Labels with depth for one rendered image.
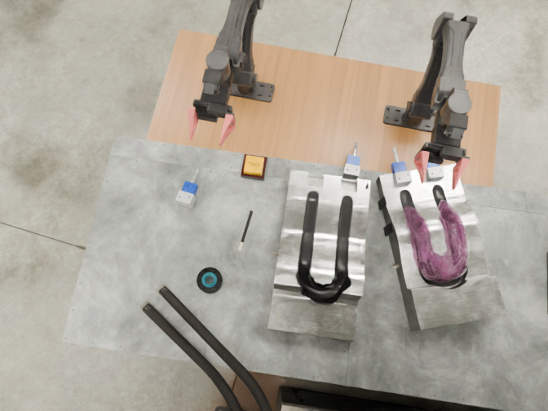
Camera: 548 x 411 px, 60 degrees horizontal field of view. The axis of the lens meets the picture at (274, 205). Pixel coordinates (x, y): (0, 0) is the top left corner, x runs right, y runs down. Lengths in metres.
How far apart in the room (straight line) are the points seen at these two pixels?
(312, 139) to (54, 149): 1.54
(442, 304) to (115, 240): 1.04
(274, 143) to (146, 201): 0.48
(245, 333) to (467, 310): 0.67
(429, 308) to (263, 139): 0.77
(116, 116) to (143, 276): 1.33
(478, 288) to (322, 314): 0.47
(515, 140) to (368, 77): 1.24
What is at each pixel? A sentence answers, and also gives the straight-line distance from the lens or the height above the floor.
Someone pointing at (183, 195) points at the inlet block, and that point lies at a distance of 1.58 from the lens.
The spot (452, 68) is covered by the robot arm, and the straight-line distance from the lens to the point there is 1.39.
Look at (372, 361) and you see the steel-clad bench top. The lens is 1.57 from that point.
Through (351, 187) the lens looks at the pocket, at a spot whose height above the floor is 0.86.
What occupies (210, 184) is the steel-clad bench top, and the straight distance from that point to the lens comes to 1.64.
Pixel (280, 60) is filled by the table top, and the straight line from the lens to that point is 1.84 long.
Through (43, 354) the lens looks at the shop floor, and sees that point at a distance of 2.57.
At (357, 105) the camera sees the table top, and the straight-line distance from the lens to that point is 1.77.
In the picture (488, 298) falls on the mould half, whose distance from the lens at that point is 1.57.
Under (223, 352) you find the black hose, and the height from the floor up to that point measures 0.90.
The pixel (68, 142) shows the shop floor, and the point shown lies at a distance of 2.77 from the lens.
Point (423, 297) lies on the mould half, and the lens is 1.50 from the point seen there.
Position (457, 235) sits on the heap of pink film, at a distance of 1.57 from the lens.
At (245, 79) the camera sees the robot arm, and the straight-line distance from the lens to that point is 1.63.
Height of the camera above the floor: 2.34
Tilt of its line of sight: 74 degrees down
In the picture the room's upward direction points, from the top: straight up
